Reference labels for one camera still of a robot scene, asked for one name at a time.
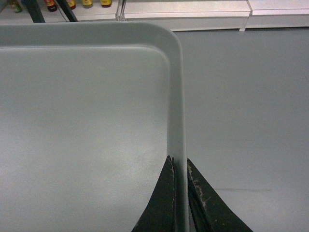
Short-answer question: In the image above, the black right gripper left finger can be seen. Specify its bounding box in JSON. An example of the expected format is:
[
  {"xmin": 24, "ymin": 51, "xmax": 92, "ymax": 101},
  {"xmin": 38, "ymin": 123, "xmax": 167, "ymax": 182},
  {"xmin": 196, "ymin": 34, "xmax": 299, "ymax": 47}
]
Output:
[{"xmin": 132, "ymin": 156, "xmax": 176, "ymax": 232}]

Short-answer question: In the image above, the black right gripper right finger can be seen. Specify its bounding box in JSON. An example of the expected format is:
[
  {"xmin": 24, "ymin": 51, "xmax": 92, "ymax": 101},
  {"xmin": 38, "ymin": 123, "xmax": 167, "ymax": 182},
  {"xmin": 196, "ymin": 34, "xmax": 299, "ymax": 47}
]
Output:
[{"xmin": 187, "ymin": 159, "xmax": 252, "ymax": 232}]

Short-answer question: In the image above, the grey rectangular serving tray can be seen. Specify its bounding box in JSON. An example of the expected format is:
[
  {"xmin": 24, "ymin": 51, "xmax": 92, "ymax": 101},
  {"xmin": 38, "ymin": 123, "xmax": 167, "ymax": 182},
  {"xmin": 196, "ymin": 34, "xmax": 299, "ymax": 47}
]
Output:
[{"xmin": 0, "ymin": 22, "xmax": 189, "ymax": 232}]

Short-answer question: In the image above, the white lower shelf board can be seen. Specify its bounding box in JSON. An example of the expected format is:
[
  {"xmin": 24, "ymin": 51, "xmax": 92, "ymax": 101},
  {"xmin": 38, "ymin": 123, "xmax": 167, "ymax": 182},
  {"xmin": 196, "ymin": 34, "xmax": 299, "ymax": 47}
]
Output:
[{"xmin": 73, "ymin": 0, "xmax": 252, "ymax": 31}]

